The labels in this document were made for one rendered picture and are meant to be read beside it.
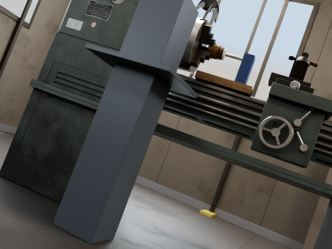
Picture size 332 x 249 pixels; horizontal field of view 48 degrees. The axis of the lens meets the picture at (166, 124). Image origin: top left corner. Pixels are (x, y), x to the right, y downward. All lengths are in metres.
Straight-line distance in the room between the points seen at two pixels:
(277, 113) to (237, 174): 2.25
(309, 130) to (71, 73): 1.26
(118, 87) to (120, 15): 0.64
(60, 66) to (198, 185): 2.38
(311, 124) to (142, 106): 0.79
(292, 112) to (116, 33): 1.00
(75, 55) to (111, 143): 0.75
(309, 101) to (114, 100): 0.88
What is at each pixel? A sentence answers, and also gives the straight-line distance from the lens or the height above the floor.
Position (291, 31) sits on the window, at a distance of 4.34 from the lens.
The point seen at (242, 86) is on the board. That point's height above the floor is 0.89.
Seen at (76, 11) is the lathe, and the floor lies 1.00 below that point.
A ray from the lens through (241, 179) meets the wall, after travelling 4.02.
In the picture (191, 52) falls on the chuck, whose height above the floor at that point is 1.00.
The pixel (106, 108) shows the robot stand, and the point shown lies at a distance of 1.60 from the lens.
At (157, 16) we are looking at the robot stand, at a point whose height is 0.97.
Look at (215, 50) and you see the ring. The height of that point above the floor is 1.07.
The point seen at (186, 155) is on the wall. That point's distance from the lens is 4.16.
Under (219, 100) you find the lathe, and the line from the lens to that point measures 1.96.
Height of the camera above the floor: 0.45
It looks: 4 degrees up
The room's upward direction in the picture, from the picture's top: 21 degrees clockwise
